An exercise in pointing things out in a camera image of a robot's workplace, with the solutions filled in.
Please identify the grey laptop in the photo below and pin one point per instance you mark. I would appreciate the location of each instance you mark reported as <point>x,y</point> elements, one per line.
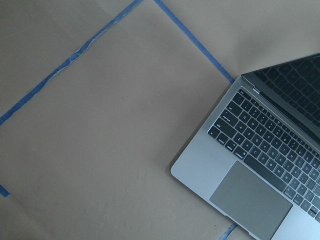
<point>256,158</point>

